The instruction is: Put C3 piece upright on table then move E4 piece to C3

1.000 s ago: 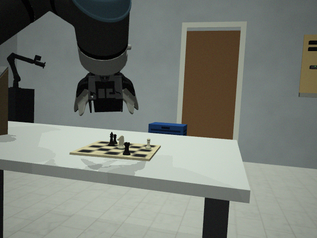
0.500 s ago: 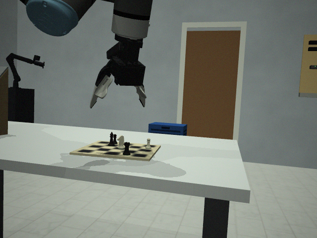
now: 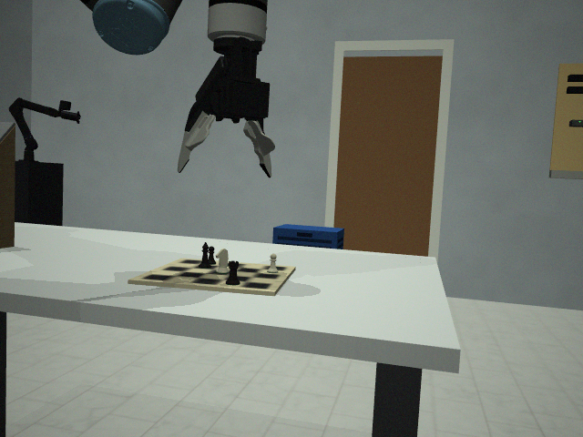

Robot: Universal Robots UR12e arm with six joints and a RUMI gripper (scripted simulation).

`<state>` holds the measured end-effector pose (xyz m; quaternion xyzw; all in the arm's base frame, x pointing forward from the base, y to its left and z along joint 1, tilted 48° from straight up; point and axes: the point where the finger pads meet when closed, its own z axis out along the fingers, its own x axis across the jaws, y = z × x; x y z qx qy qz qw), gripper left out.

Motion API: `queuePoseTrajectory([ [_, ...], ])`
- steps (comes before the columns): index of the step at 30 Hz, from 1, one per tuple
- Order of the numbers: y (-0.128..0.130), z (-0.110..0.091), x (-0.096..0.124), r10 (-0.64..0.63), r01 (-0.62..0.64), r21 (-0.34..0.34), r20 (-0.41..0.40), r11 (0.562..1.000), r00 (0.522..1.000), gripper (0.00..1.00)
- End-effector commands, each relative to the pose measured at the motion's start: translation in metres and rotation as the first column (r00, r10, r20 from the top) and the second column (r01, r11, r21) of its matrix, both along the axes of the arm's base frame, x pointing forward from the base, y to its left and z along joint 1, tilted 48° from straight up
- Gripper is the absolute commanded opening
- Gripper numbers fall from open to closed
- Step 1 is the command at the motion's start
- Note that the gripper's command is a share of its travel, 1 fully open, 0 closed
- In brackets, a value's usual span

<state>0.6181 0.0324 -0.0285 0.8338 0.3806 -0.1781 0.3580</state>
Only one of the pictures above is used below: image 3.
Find white pawn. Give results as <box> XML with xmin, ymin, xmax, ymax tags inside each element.
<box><xmin>267</xmin><ymin>254</ymin><xmax>278</xmax><ymax>273</ymax></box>

